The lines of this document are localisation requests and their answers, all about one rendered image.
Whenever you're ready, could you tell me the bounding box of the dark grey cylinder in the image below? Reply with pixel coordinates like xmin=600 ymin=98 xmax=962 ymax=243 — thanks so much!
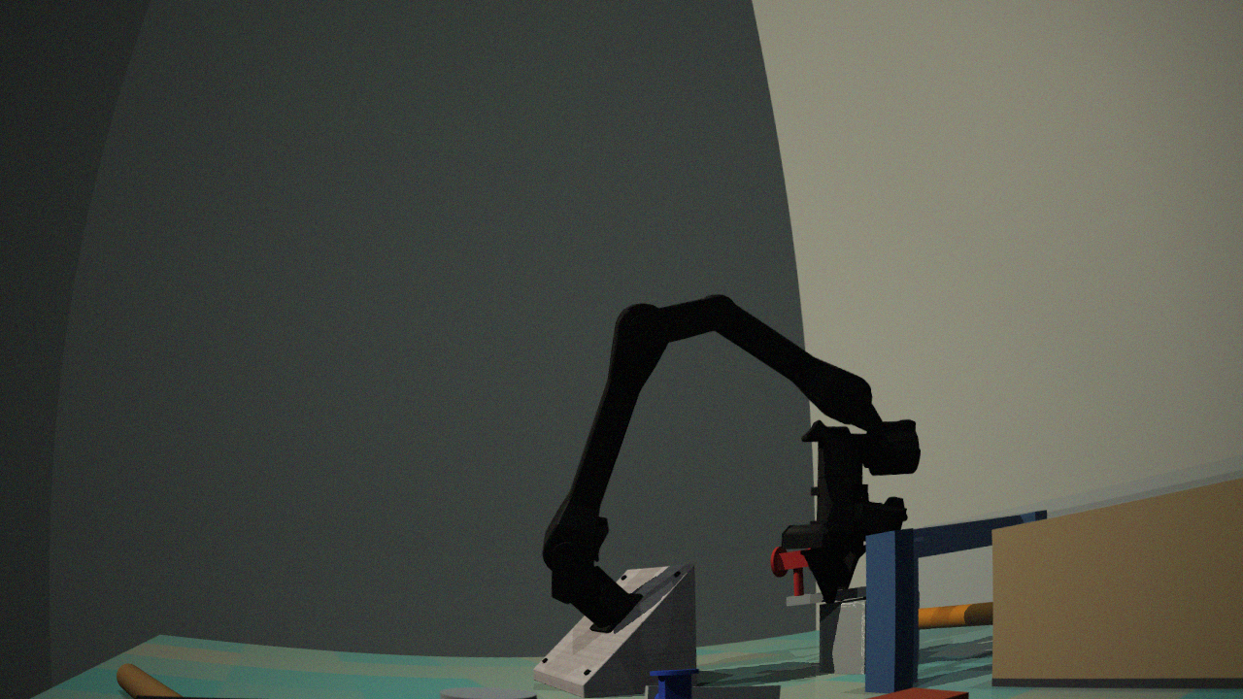
xmin=440 ymin=687 xmax=537 ymax=699

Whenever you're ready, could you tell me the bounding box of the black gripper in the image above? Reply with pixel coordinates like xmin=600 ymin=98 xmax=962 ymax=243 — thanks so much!
xmin=782 ymin=476 xmax=873 ymax=604

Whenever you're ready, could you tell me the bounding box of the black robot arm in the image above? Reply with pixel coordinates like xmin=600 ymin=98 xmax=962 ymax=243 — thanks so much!
xmin=543 ymin=294 xmax=921 ymax=633

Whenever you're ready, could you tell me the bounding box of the black-headed mallet with wooden handle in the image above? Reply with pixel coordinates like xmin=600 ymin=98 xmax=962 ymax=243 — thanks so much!
xmin=117 ymin=663 xmax=232 ymax=699

